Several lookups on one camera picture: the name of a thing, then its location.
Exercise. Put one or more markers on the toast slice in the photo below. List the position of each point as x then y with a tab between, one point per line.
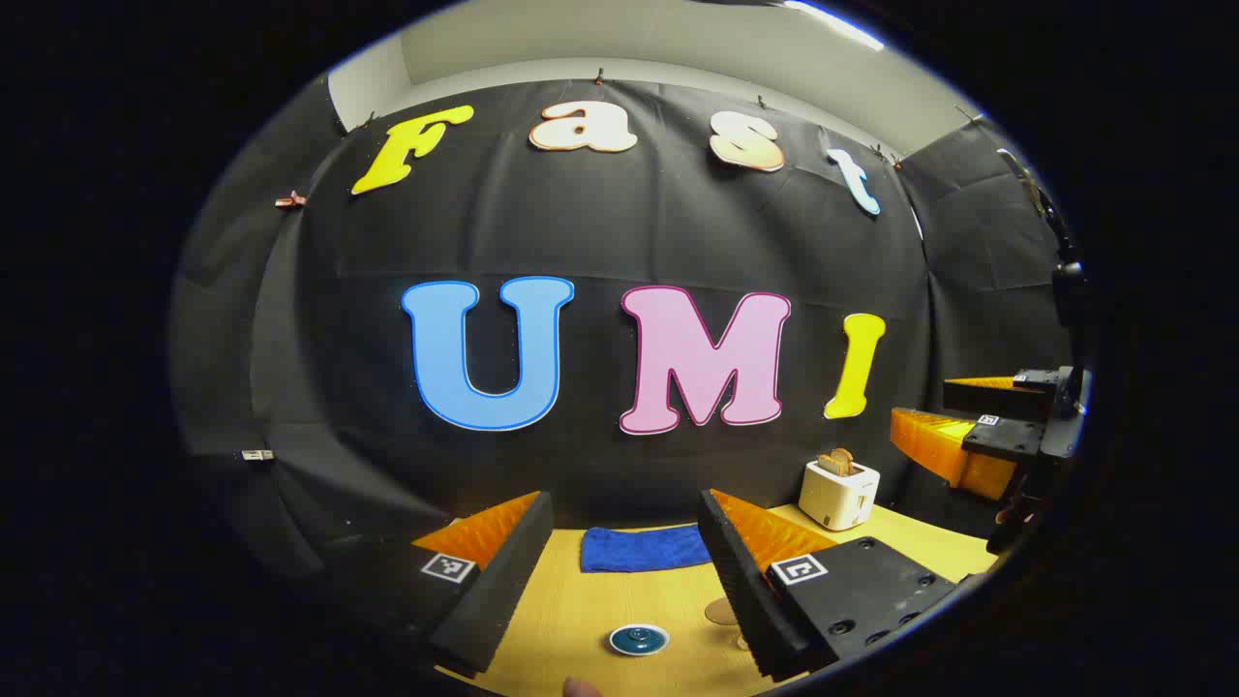
838	462

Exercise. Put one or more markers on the black backdrop cloth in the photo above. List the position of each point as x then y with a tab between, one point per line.
600	232

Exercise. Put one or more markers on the blue towel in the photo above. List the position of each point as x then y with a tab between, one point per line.
644	549

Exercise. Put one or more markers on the white clip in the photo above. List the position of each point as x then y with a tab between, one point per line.
256	455

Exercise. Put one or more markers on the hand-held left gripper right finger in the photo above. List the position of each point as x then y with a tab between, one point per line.
740	581

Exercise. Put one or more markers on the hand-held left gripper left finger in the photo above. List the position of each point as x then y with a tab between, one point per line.
503	571

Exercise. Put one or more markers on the white teacup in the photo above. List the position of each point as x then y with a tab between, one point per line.
619	651

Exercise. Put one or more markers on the white toaster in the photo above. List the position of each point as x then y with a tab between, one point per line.
837	499

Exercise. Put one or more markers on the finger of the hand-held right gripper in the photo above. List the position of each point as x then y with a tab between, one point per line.
1007	438
997	400

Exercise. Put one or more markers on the round brown coaster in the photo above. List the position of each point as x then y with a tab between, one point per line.
721	612

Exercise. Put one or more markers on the red clip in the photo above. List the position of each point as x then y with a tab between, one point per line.
290	200

